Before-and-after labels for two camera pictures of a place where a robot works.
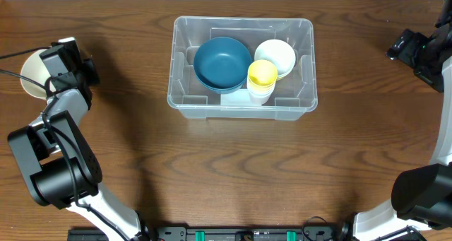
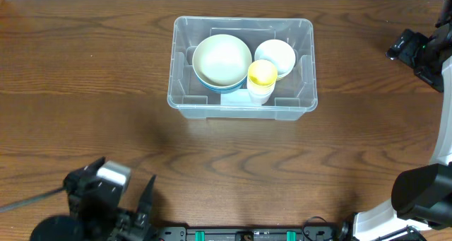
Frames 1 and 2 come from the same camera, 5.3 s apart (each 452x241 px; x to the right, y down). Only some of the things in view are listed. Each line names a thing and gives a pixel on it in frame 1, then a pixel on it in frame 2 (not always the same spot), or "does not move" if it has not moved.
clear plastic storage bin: x=296 y=96 does not move
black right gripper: x=411 y=56 does not move
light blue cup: x=260 y=94 does not move
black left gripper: x=89 y=66 to x=131 y=218
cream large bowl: x=34 y=68 to x=222 y=61
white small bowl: x=279 y=52 does not move
